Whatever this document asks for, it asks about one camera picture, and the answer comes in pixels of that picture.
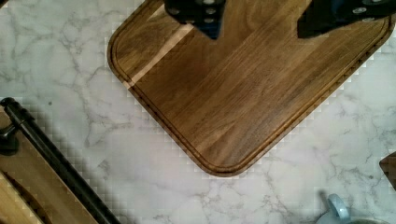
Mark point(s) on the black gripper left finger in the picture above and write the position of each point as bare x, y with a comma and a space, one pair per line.
204, 15

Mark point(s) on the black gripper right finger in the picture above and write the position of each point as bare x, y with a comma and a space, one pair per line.
323, 16

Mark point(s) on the black drawer handle bar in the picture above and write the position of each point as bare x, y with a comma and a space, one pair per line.
22, 120

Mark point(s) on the wooden drawer front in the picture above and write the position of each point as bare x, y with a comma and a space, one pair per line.
41, 188

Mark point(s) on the wooden cutting board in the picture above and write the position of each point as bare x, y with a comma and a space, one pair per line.
228, 101

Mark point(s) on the dark wooden object corner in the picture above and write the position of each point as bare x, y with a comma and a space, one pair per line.
388, 166

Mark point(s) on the light blue mug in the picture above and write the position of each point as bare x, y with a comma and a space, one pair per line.
339, 214

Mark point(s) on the wooden cabinet top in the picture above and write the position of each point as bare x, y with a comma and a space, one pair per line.
13, 208

